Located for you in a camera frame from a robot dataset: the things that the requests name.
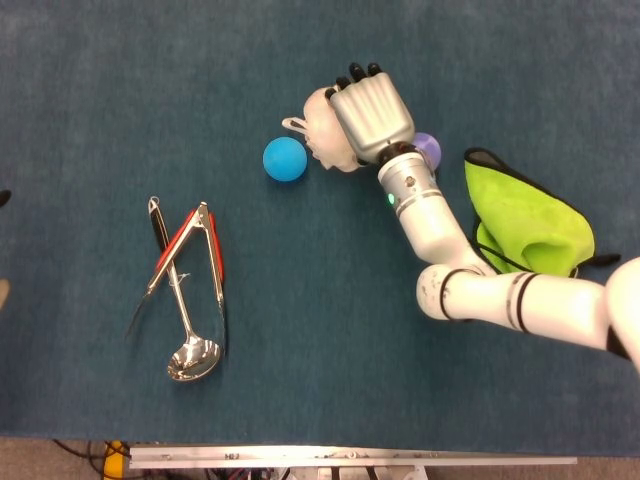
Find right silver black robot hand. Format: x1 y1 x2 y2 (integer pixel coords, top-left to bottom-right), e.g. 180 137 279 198
324 62 416 166

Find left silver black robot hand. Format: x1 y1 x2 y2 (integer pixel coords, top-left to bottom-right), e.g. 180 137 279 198
0 188 12 312

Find white mesh bath loofah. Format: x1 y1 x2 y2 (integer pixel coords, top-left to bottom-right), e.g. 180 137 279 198
281 87 374 174

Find purple blue ball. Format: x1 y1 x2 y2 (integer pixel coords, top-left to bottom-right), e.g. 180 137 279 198
412 131 443 171

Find green microfiber cloth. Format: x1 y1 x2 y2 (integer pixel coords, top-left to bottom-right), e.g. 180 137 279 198
463 146 623 279

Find steel tongs with red grips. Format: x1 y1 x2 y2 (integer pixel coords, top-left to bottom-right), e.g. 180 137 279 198
124 201 229 357

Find steel ladle with black handle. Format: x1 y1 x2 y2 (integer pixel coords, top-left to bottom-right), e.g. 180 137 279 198
147 196 222 383

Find cyan ball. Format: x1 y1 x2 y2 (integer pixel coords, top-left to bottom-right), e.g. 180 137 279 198
262 136 308 183

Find teal carpet table cover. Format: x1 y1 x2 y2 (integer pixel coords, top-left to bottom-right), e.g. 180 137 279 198
0 0 640 457

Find yellow plastic part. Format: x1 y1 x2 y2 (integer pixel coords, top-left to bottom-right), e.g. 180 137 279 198
102 439 131 480

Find aluminium rail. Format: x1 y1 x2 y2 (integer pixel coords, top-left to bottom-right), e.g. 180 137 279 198
128 444 579 470

